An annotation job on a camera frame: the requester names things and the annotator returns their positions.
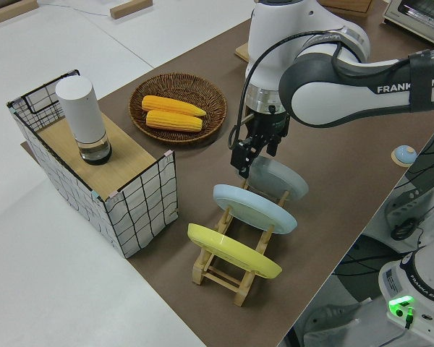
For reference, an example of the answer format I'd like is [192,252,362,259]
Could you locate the brown wicker basket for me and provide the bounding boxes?
[129,73,228,145]

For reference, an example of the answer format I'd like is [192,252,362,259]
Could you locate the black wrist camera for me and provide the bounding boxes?
[230,139,258,179]

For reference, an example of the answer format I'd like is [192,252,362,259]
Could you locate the yellow corn cob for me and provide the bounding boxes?
[141,95,207,117]
[145,110,203,132]

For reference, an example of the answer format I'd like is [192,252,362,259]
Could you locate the white toaster oven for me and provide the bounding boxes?
[383,0,434,46]

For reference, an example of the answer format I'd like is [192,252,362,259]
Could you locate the gray plate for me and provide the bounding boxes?
[247,155,310,202]

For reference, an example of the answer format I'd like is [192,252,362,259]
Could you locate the wooden drawer cabinet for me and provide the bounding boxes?
[318,0,376,14]

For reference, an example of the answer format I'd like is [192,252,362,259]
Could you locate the low wooden plate rack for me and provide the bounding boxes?
[191,180,290,307]

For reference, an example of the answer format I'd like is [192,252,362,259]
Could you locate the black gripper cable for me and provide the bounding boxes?
[227,27,352,151]

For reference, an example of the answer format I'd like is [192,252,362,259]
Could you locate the black arm strap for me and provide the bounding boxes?
[408,49,434,116]

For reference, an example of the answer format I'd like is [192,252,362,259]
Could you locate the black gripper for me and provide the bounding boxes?
[245,104,292,160]

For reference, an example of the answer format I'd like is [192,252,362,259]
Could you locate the black cable bundle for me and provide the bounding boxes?
[388,144,434,261]

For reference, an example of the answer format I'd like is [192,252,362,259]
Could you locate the blue service bell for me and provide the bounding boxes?
[390,144,417,167]

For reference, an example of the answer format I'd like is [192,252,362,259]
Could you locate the wooden block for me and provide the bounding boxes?
[109,0,154,19]
[0,0,39,25]

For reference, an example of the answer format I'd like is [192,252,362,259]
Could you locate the white cylinder bottle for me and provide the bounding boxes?
[55,75,113,166]

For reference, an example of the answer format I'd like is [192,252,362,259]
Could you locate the wire grid shelf box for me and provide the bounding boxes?
[7,68,178,260]

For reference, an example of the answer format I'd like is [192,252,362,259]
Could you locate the yellow plate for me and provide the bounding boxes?
[187,223,283,280]

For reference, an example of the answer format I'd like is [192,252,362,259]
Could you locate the light blue plate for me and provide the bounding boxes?
[212,184,298,236]

